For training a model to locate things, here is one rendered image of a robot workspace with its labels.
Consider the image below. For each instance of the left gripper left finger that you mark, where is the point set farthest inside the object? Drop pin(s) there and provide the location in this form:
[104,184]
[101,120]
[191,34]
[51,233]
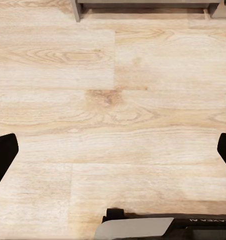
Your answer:
[9,149]

